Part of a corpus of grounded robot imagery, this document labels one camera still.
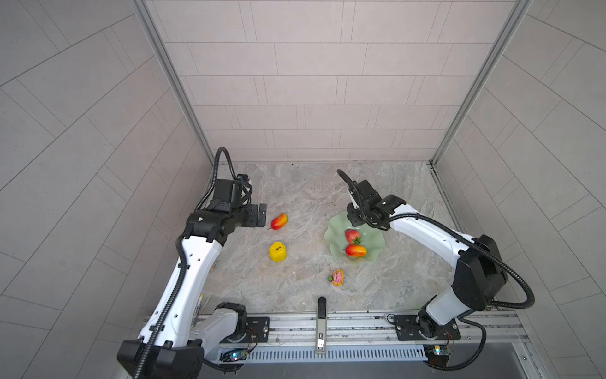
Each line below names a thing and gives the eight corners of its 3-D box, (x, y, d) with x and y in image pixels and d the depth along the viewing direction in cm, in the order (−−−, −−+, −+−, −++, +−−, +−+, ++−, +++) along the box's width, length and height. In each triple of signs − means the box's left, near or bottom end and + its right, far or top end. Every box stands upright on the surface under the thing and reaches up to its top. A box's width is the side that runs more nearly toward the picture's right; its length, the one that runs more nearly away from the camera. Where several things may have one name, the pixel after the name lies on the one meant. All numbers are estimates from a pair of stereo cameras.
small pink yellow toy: (336, 289, 81) (337, 285, 77) (328, 280, 83) (329, 275, 79) (346, 281, 83) (347, 276, 79) (338, 271, 85) (339, 267, 81)
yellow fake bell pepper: (270, 262, 87) (268, 256, 82) (272, 247, 90) (270, 241, 86) (286, 262, 87) (284, 256, 82) (287, 247, 90) (285, 241, 86)
